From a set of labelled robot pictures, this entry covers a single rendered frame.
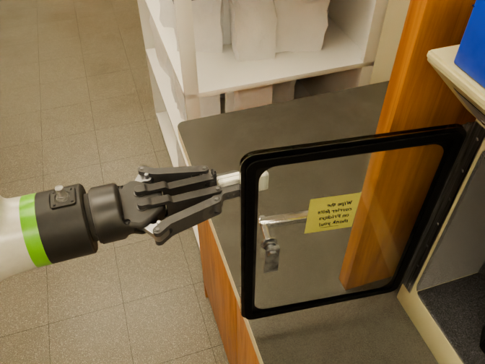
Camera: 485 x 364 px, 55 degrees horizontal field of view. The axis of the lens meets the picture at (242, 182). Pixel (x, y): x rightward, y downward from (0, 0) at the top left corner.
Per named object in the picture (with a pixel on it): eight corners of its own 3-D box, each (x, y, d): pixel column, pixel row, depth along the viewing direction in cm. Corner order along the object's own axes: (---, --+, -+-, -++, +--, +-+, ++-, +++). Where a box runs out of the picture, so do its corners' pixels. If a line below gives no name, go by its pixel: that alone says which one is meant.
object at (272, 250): (278, 272, 72) (281, 250, 68) (264, 275, 72) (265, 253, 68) (275, 262, 74) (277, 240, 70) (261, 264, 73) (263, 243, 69)
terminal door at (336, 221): (398, 290, 89) (470, 125, 60) (240, 319, 85) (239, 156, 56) (395, 287, 89) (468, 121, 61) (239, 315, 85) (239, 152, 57)
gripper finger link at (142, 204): (136, 198, 60) (137, 206, 59) (220, 180, 62) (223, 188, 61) (141, 218, 62) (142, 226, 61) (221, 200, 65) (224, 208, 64)
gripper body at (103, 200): (89, 222, 54) (167, 204, 56) (82, 174, 60) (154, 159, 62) (102, 260, 60) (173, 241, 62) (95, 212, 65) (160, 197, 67)
